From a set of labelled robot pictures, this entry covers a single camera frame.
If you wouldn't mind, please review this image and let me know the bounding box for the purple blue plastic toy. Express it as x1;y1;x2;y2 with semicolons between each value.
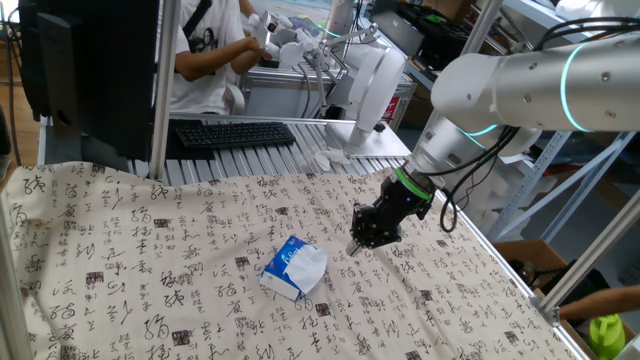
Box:
288;14;321;39

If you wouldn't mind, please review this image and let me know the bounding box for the white chair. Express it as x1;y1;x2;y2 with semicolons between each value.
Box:
223;82;247;116

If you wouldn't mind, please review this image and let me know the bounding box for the grey metal shelving rack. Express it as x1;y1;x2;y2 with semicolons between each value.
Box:
402;0;640;244

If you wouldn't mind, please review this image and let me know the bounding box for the white plastic bundle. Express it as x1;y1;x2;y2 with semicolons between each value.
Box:
555;0;640;24

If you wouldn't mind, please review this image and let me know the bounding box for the blue tissue pack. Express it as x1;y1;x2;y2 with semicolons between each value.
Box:
258;234;329;303

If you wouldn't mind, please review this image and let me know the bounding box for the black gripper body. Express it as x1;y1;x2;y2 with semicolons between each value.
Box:
372;172;435;236

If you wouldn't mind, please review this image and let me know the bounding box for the aluminium framed case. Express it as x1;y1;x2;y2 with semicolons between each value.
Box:
238;67;417;132

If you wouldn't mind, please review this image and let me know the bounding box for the lime green plastic bottle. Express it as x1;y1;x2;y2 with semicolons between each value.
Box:
588;313;626;360

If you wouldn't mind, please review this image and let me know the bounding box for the white foam packing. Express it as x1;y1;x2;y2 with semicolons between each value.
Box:
467;159;559;229

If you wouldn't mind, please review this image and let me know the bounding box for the black keyboard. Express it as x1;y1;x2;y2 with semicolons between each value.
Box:
173;121;297;150

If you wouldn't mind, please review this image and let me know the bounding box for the white paper napkin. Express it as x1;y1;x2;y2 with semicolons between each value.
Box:
283;244;329;296

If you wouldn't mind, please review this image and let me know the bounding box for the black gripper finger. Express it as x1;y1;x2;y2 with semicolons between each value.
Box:
359;222;404;251
347;202;384;256

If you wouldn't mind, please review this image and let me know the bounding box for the aluminium table edge rail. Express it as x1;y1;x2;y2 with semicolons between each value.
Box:
434;192;594;360

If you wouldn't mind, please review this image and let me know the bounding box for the bare-armed seated person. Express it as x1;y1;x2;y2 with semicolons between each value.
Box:
558;284;640;322

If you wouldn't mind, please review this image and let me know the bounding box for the person in printed white t-shirt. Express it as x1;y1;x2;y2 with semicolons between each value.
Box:
169;0;274;116

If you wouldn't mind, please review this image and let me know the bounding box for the black computer monitor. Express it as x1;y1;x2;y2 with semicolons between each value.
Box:
18;0;160;162

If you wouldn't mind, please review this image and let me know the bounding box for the black desk mat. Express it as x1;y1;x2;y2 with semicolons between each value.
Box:
164;118;217;161

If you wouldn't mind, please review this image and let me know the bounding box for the brown cardboard box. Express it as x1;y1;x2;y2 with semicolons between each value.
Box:
492;238;639;360

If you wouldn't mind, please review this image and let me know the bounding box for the black open tool case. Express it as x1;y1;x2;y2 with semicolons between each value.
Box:
397;2;471;69

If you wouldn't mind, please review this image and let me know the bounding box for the aluminium horizontal bar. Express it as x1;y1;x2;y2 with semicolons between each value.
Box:
169;112;357;126

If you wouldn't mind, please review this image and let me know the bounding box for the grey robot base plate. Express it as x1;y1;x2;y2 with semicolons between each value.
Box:
323;121;412;160

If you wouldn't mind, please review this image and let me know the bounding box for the red label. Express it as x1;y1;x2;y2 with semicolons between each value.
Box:
383;96;402;126

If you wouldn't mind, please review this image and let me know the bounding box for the calligraphy print tablecloth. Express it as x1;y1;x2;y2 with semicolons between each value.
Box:
0;160;584;360

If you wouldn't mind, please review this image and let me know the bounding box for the crumpled white tissue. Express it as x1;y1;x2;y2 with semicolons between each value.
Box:
312;147;352;172

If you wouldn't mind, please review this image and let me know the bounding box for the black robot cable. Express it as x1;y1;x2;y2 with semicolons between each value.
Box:
424;16;640;234

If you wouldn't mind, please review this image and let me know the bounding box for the aluminium frame post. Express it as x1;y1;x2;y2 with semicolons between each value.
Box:
537;192;640;326
0;199;32;360
148;0;182;182
458;0;504;57

